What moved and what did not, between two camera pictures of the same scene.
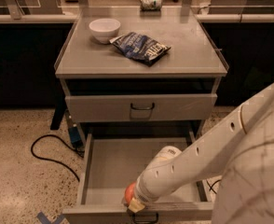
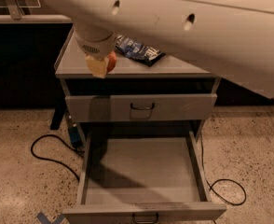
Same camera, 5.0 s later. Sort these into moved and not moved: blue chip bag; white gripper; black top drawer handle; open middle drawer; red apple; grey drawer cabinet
Moved: red apple; white gripper
Not moved: grey drawer cabinet; open middle drawer; blue chip bag; black top drawer handle
